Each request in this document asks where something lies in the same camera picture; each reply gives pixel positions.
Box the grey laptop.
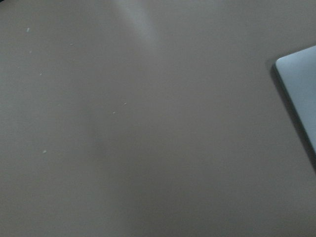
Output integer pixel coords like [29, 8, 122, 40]
[274, 46, 316, 168]

